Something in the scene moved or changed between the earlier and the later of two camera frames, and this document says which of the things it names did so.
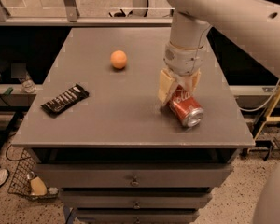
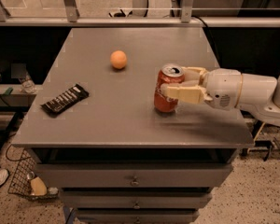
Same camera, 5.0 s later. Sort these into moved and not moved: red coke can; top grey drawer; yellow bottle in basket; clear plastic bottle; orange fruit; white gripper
Moved: white gripper; red coke can
Not moved: orange fruit; yellow bottle in basket; top grey drawer; clear plastic bottle
